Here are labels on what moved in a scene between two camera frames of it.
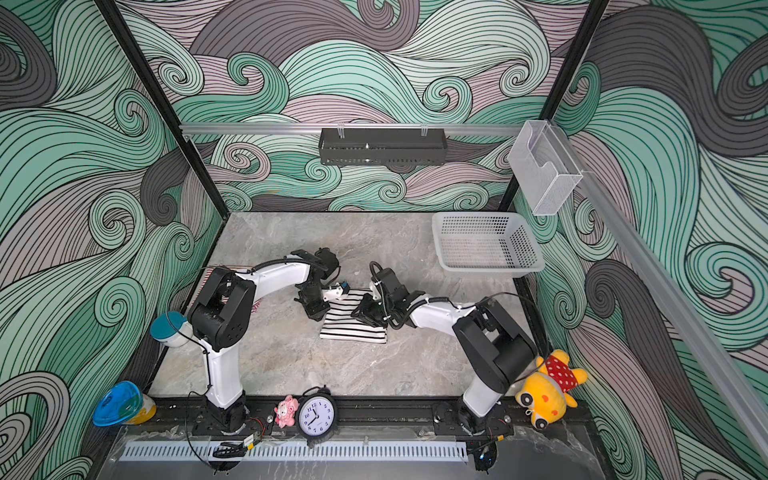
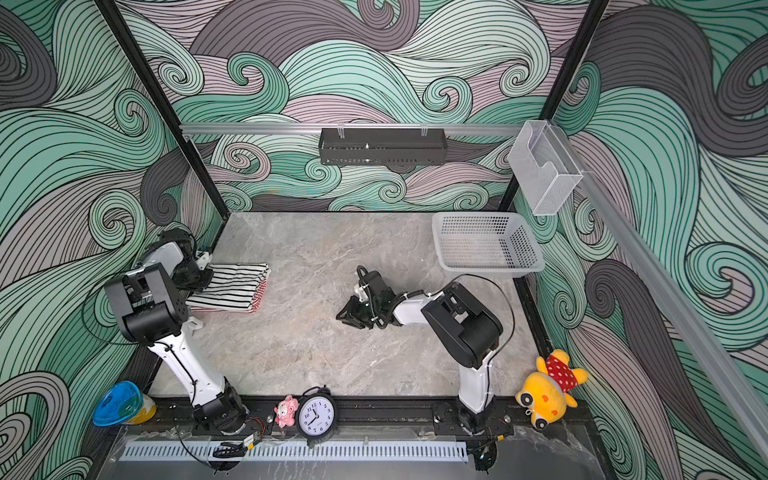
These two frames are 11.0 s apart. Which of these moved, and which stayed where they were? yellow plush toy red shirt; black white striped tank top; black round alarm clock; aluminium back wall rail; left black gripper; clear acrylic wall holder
Moved: black white striped tank top; left black gripper
Stayed: yellow plush toy red shirt; aluminium back wall rail; clear acrylic wall holder; black round alarm clock
